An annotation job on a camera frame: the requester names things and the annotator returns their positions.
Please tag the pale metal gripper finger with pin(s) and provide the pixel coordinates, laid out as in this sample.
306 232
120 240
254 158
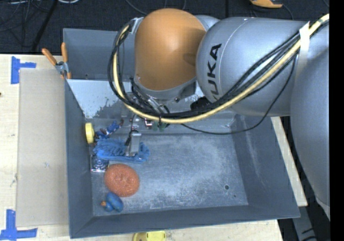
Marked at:
135 143

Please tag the blue toy figure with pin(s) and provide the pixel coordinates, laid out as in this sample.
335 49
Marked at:
110 128

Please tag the orange scouring pad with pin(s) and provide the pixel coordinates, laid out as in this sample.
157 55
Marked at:
121 180

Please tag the shiny metal round object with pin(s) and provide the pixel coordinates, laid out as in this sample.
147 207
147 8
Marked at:
99 164

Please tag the yellow toy wheel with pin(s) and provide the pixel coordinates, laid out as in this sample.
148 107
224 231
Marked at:
89 132

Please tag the grey metal bin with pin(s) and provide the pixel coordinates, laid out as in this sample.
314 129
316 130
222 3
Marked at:
188 170

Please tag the blue rubber duck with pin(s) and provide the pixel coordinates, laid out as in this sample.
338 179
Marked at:
114 203

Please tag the pale flat board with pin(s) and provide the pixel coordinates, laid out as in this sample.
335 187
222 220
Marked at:
43 148

